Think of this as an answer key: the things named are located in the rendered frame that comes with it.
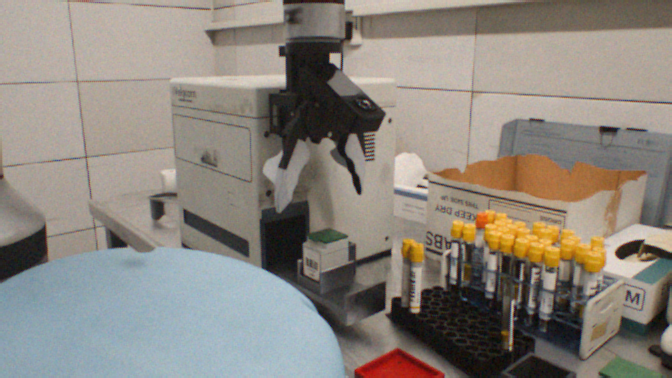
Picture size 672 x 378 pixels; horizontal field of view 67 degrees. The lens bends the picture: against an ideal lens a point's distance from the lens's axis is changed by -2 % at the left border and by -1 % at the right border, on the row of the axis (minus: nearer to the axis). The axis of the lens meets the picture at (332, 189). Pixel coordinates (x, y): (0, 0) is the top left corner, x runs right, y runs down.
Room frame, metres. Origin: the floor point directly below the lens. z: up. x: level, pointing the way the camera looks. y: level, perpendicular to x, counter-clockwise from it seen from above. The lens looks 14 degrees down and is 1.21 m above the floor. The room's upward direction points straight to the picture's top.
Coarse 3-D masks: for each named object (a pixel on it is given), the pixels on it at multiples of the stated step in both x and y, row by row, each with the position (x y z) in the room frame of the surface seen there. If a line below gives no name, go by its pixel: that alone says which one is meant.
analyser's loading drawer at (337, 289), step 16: (272, 256) 0.73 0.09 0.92; (288, 256) 0.73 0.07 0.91; (272, 272) 0.67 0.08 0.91; (288, 272) 0.67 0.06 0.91; (320, 272) 0.60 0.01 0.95; (336, 272) 0.61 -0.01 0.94; (352, 272) 0.63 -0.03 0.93; (304, 288) 0.62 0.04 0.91; (320, 288) 0.60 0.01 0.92; (336, 288) 0.61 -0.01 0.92; (352, 288) 0.62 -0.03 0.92; (368, 288) 0.58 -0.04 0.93; (384, 288) 0.59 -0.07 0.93; (336, 304) 0.57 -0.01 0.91; (352, 304) 0.56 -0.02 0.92; (368, 304) 0.58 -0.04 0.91; (384, 304) 0.59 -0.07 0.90; (352, 320) 0.56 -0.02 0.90
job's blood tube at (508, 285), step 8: (504, 280) 0.50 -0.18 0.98; (512, 280) 0.50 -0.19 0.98; (504, 288) 0.49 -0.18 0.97; (512, 288) 0.49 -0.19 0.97; (504, 296) 0.49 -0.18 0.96; (512, 296) 0.49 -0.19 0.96; (504, 304) 0.49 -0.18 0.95; (512, 304) 0.49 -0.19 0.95; (504, 312) 0.49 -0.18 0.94; (512, 312) 0.49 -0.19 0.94; (504, 320) 0.49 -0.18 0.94; (512, 320) 0.49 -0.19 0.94; (504, 328) 0.49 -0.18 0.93; (512, 328) 0.49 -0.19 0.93; (504, 336) 0.49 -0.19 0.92; (512, 336) 0.49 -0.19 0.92; (504, 344) 0.49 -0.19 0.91
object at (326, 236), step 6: (330, 228) 0.66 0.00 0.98; (312, 234) 0.64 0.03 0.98; (318, 234) 0.64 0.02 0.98; (324, 234) 0.64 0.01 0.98; (330, 234) 0.64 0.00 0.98; (336, 234) 0.64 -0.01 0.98; (342, 234) 0.64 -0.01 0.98; (312, 240) 0.62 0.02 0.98; (318, 240) 0.62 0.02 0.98; (324, 240) 0.61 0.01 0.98; (330, 240) 0.62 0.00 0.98; (336, 240) 0.62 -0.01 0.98
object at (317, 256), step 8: (344, 240) 0.63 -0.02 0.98; (304, 248) 0.63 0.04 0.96; (312, 248) 0.62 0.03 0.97; (320, 248) 0.61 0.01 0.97; (328, 248) 0.61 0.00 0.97; (336, 248) 0.62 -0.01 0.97; (344, 248) 0.63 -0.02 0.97; (304, 256) 0.63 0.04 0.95; (312, 256) 0.62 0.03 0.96; (320, 256) 0.61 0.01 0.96; (328, 256) 0.61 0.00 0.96; (336, 256) 0.62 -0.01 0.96; (344, 256) 0.63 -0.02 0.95; (304, 264) 0.63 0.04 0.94; (312, 264) 0.62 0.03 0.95; (320, 264) 0.61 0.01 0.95; (328, 264) 0.61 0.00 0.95; (336, 264) 0.62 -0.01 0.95; (304, 272) 0.63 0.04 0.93; (312, 272) 0.62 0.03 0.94; (312, 280) 0.62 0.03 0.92
